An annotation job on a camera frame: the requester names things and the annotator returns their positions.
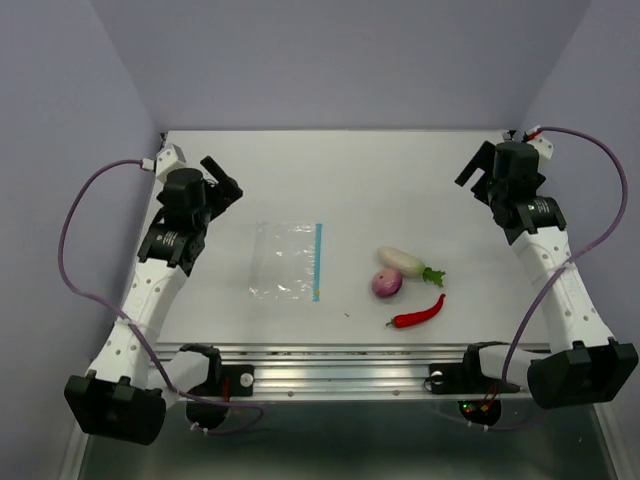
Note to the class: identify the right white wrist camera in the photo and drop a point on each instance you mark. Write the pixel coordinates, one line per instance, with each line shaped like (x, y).
(541, 144)

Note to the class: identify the white radish toy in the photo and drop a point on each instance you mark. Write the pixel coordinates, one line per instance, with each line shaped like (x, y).
(409, 266)

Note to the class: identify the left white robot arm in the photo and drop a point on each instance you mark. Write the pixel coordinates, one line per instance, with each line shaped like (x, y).
(126, 391)

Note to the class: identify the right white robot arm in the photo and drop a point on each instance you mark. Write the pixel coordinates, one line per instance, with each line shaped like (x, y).
(586, 363)

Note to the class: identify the purple onion toy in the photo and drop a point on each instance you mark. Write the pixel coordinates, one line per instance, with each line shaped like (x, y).
(386, 282)

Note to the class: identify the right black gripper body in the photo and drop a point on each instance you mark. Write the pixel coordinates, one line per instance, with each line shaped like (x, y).
(493, 193)

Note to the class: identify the red chili pepper toy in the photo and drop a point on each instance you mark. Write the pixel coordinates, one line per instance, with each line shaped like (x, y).
(409, 320)

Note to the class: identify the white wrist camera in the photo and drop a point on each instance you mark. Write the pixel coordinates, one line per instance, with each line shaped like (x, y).
(169, 159)
(541, 144)

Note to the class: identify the aluminium mounting rail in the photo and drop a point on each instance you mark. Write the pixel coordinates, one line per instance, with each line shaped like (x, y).
(299, 373)

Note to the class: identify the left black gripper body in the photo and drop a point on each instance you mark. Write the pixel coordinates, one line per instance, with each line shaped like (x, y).
(219, 198)

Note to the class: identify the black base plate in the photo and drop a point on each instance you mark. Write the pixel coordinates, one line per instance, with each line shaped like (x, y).
(455, 378)
(235, 381)

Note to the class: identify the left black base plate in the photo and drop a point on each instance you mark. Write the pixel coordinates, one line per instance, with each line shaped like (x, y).
(235, 381)

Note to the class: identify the clear zip top bag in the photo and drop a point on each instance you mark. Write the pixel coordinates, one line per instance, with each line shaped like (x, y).
(286, 262)

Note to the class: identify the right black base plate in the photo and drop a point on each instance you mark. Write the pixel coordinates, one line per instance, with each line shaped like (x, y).
(455, 378)

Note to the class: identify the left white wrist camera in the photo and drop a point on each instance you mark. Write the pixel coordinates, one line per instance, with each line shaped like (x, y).
(169, 159)

